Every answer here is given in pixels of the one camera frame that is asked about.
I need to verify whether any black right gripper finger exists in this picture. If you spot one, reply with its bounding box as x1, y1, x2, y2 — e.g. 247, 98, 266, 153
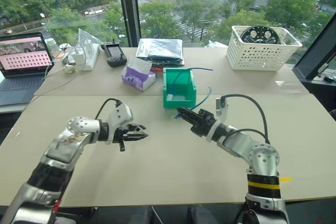
179, 112, 201, 125
176, 106, 202, 119

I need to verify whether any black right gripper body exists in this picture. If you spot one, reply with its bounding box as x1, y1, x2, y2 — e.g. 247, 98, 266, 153
190, 108, 217, 138

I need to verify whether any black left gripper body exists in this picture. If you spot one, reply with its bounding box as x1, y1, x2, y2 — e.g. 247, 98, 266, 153
112, 123, 138, 153

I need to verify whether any blue cable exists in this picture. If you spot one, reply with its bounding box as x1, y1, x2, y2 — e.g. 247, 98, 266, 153
167, 67, 214, 98
172, 86, 214, 121

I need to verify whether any green plastic bin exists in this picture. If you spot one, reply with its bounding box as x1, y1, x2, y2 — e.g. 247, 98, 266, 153
162, 67, 197, 109

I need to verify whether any purple tissue pack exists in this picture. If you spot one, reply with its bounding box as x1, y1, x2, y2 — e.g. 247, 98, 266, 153
120, 56, 157, 92

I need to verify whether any silver foil bag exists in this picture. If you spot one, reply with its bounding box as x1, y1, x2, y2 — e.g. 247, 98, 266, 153
135, 38, 184, 60

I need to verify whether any white plastic bag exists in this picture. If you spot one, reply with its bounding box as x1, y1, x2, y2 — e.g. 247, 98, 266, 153
204, 40, 229, 49

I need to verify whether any black remote controller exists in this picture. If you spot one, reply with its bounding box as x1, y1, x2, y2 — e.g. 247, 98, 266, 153
101, 40, 128, 68

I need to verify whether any small round white object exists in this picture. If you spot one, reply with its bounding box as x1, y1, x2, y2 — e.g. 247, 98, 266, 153
62, 62, 77, 74

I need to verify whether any white perforated plastic basket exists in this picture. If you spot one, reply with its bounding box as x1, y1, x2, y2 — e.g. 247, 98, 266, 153
226, 25, 303, 72

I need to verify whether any clear plastic bag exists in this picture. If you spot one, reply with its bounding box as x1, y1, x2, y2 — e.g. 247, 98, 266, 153
77, 27, 102, 51

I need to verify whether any black round device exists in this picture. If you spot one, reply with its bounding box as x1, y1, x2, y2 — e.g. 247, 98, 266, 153
240, 25, 283, 45

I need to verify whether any laptop computer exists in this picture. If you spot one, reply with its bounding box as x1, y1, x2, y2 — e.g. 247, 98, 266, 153
0, 32, 55, 106

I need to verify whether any clear plastic cup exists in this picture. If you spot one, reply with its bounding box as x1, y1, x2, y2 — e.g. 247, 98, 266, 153
45, 37, 61, 58

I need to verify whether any dark slanted window beam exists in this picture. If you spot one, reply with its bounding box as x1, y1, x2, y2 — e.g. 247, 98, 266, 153
291, 11, 336, 80

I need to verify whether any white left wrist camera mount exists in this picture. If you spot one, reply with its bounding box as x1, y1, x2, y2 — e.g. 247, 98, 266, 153
106, 102, 134, 145

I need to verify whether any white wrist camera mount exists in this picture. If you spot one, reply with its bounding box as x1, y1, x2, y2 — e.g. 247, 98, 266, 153
106, 102, 134, 145
206, 97, 230, 142

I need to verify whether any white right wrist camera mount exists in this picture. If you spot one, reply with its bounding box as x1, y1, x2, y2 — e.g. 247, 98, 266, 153
206, 97, 230, 142

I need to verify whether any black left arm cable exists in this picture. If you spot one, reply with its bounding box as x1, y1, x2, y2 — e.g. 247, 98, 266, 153
94, 98, 123, 120

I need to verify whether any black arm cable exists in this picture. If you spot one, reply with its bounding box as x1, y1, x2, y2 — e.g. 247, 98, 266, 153
222, 94, 271, 145
94, 98, 123, 120

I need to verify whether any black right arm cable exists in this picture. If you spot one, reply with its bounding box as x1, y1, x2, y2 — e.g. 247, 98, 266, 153
222, 94, 271, 145

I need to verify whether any thin white cable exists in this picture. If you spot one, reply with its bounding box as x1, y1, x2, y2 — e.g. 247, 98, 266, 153
34, 45, 87, 93

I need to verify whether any dark window frame pillar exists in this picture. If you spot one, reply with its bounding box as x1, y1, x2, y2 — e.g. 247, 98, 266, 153
115, 0, 142, 48

